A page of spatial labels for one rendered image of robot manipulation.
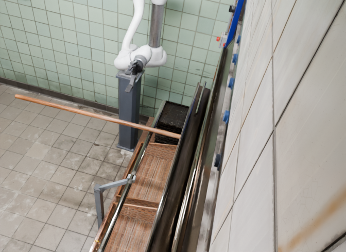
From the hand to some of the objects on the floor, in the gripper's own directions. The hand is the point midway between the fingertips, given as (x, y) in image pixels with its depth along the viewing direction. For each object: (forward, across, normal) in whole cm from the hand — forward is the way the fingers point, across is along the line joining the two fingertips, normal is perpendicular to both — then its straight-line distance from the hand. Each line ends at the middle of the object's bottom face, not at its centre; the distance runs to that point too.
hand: (127, 82), depth 178 cm
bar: (+36, +148, -5) cm, 153 cm away
